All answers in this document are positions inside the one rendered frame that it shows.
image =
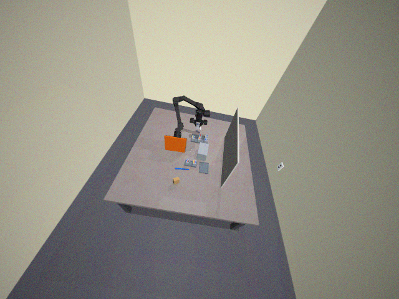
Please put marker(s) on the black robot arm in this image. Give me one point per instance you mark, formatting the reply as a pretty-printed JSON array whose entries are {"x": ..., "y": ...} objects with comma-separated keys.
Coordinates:
[{"x": 199, "y": 113}]

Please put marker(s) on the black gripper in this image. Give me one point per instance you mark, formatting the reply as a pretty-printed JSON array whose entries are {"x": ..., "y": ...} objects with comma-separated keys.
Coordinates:
[{"x": 198, "y": 119}]

